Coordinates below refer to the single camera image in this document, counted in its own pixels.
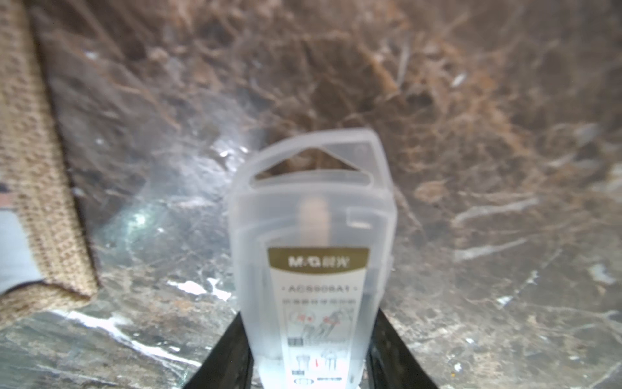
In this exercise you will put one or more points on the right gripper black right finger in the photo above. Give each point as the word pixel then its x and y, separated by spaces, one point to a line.
pixel 390 364

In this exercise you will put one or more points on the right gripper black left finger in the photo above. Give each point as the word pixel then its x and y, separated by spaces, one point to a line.
pixel 230 364

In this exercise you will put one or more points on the clear compass case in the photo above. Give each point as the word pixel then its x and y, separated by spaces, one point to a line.
pixel 311 224

